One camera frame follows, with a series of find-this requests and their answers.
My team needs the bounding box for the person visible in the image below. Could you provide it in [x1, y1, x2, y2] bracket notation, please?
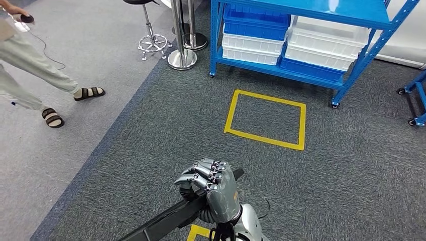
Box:
[0, 0, 107, 130]

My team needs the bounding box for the blue wheeled cart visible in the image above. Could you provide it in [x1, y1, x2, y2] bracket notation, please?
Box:
[395, 69, 426, 128]

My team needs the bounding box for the chrome stanchion post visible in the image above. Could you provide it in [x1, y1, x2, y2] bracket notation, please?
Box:
[167, 0, 198, 71]
[182, 0, 209, 52]

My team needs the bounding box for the white plastic bin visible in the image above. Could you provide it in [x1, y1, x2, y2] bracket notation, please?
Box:
[222, 46, 281, 66]
[286, 15, 371, 60]
[284, 43, 357, 72]
[222, 32, 285, 56]

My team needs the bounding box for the black stool with chrome base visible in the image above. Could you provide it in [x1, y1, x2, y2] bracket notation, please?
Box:
[122, 0, 173, 62]

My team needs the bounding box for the black plastic plate part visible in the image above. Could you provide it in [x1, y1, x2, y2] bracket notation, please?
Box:
[118, 168, 246, 241]

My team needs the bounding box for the blue metal shelf rack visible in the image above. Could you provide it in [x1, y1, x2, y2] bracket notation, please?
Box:
[208, 0, 421, 110]

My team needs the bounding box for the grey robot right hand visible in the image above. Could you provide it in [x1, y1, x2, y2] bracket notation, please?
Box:
[173, 158, 241, 224]

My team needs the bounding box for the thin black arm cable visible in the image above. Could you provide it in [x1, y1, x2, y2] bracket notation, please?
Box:
[257, 197, 271, 220]

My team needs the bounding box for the white car with red stripe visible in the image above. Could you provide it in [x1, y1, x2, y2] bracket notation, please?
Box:
[375, 0, 426, 71]

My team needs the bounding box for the person's hand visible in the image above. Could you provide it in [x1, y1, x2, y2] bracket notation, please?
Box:
[0, 0, 31, 17]

